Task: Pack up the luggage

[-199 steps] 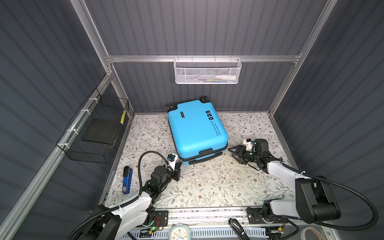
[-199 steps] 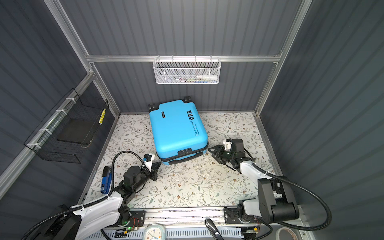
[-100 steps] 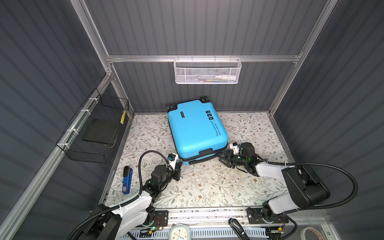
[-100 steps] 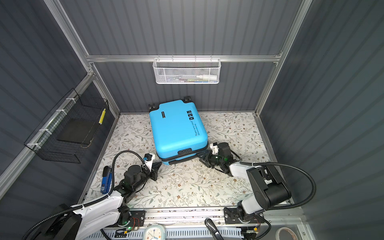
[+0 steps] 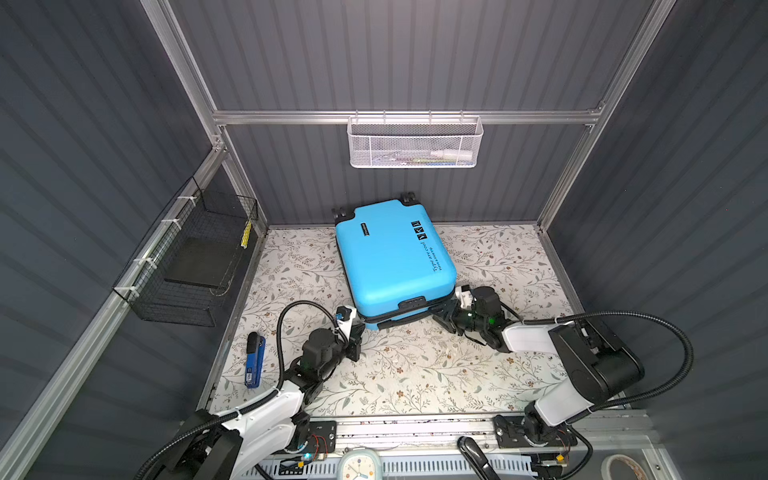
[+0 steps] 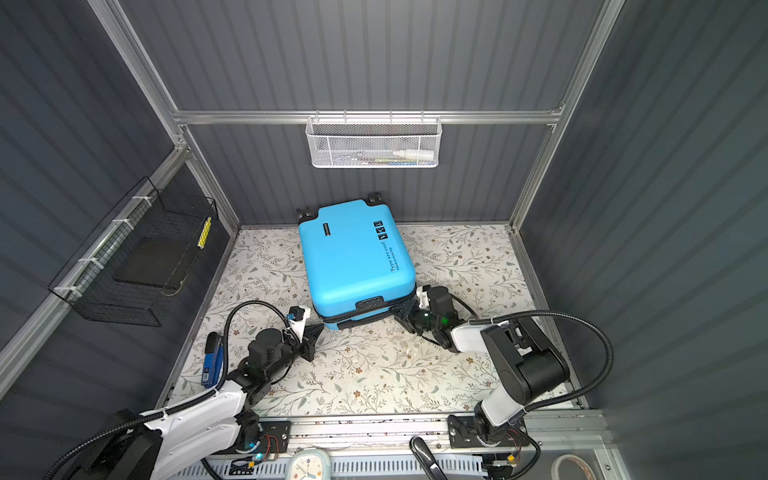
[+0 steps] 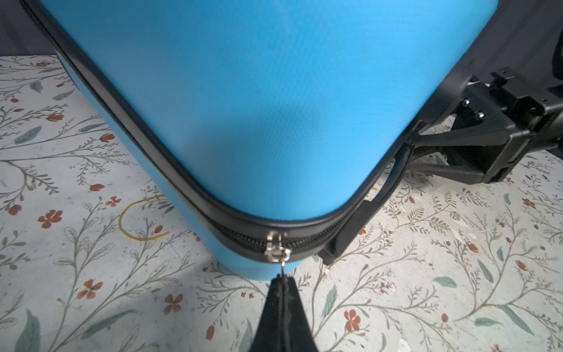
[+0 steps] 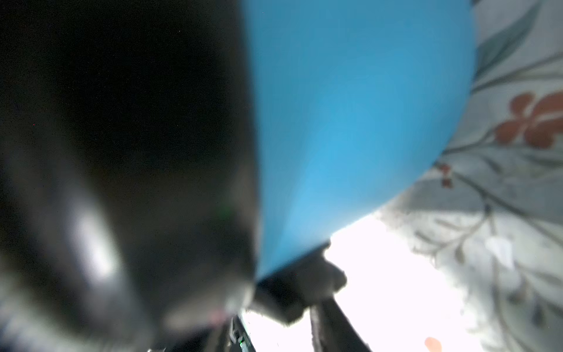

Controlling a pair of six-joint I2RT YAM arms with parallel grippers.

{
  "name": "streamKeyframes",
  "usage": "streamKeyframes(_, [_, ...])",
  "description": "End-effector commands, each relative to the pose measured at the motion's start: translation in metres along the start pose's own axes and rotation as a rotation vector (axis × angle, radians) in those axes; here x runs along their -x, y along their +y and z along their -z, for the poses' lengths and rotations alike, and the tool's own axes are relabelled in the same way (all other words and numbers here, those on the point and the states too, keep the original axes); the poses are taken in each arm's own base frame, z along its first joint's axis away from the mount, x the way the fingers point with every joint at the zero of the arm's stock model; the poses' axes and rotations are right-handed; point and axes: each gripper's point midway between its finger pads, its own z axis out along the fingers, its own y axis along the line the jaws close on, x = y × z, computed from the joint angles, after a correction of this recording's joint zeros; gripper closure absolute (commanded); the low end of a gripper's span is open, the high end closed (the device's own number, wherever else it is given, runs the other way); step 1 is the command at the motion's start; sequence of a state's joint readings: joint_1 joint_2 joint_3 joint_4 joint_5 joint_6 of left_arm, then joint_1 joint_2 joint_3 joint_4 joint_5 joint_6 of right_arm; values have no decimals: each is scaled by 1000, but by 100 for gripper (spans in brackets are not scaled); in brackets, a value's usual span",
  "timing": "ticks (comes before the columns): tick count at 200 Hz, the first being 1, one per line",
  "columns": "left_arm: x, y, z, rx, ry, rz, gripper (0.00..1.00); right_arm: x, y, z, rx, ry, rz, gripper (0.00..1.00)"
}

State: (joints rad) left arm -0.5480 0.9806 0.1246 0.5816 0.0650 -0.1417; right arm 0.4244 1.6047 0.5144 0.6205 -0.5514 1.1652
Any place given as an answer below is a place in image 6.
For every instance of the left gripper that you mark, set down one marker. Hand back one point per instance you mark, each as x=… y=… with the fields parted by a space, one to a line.
x=309 y=340

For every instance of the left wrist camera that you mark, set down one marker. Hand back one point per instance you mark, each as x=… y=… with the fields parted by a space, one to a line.
x=297 y=318

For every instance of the blue flat object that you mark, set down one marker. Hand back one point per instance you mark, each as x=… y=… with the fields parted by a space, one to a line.
x=212 y=361

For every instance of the white tape roll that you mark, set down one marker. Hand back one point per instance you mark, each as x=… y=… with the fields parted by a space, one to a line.
x=570 y=466

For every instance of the blue hardshell suitcase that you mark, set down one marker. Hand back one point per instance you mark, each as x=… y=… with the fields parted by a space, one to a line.
x=357 y=264

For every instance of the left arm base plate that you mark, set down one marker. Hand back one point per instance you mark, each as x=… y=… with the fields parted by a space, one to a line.
x=270 y=437

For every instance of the white bottle in basket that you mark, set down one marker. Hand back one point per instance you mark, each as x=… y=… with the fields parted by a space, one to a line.
x=415 y=155

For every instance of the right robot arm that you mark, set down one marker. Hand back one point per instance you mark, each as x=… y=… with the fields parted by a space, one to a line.
x=525 y=360

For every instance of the black handle tool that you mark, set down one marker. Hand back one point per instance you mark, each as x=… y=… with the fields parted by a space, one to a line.
x=425 y=458

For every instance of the black wire wall basket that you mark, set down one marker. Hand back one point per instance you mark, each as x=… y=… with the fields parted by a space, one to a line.
x=136 y=268

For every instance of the white wire mesh basket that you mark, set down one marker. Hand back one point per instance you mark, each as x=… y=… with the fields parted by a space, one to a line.
x=348 y=145

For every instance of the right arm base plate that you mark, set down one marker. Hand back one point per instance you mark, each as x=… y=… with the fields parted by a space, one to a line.
x=468 y=432

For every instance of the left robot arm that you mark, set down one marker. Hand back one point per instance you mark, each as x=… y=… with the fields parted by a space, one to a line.
x=159 y=444

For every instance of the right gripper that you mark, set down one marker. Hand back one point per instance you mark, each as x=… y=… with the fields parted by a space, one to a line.
x=405 y=319

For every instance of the small white clock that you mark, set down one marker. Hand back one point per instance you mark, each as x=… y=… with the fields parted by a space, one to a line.
x=309 y=464

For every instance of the yellow marker in basket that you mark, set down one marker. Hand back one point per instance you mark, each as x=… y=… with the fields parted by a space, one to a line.
x=204 y=233

